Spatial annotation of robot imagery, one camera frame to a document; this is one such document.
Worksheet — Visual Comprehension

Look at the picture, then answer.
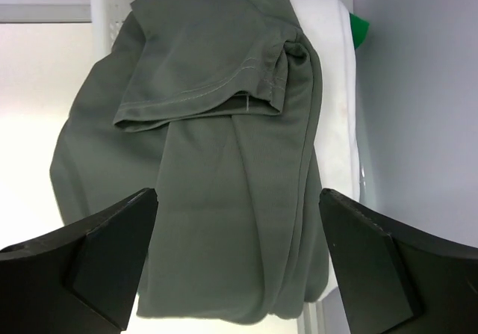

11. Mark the green t shirt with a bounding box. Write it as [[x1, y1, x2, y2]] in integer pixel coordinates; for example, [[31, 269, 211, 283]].
[[350, 13, 370, 49]]

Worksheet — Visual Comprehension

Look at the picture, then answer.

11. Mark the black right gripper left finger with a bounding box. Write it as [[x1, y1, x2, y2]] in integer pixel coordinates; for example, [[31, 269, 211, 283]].
[[1, 188, 158, 334]]

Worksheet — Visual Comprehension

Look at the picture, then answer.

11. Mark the grey t shirt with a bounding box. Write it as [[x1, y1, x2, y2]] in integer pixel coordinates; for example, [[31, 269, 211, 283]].
[[50, 0, 329, 324]]

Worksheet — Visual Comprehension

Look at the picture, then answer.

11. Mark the white t shirt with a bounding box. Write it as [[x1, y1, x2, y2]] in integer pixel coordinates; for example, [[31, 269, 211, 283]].
[[281, 0, 360, 307]]

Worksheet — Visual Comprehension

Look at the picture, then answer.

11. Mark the white laundry basket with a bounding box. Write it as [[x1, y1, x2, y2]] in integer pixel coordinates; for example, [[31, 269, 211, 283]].
[[90, 0, 365, 200]]

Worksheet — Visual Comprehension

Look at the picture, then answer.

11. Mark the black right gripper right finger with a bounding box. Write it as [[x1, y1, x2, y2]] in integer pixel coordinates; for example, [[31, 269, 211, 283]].
[[320, 188, 477, 334]]

